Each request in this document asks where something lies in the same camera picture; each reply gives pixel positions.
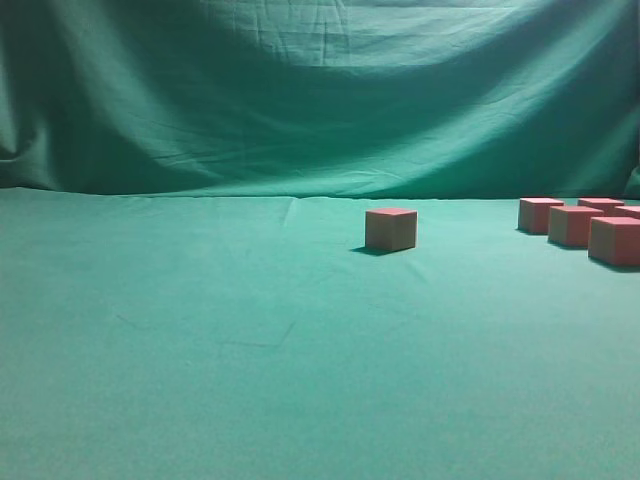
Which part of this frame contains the red cube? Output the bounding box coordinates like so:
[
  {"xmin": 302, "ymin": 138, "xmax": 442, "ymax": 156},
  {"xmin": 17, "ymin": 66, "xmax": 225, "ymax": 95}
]
[{"xmin": 588, "ymin": 217, "xmax": 640, "ymax": 267}]

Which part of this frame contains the green cloth backdrop and cover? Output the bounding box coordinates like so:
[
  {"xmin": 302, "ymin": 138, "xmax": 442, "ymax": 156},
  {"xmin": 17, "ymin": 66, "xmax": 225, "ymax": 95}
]
[{"xmin": 1, "ymin": 1, "xmax": 639, "ymax": 479}]

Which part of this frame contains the red cube far left column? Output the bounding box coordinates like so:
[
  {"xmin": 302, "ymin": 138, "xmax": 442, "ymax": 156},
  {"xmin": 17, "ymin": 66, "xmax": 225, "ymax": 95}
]
[{"xmin": 517, "ymin": 197, "xmax": 565, "ymax": 235}]

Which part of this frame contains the red cube column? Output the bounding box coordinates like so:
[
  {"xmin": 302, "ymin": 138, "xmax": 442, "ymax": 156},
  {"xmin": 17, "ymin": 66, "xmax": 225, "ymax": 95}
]
[
  {"xmin": 547, "ymin": 206, "xmax": 604, "ymax": 248},
  {"xmin": 577, "ymin": 197, "xmax": 625, "ymax": 215},
  {"xmin": 613, "ymin": 205, "xmax": 640, "ymax": 219},
  {"xmin": 517, "ymin": 197, "xmax": 565, "ymax": 235}
]

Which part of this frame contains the red cube middle left column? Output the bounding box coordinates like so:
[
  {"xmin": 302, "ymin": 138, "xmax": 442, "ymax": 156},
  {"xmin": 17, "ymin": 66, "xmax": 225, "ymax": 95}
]
[{"xmin": 547, "ymin": 206, "xmax": 604, "ymax": 248}]

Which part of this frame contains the red cube far right column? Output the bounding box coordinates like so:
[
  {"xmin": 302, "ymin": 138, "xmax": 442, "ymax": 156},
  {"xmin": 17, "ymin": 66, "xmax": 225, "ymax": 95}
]
[{"xmin": 577, "ymin": 197, "xmax": 625, "ymax": 215}]

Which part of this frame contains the red cube middle right column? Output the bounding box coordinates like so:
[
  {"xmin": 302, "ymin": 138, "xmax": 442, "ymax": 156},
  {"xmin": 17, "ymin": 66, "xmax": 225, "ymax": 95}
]
[{"xmin": 613, "ymin": 205, "xmax": 640, "ymax": 219}]

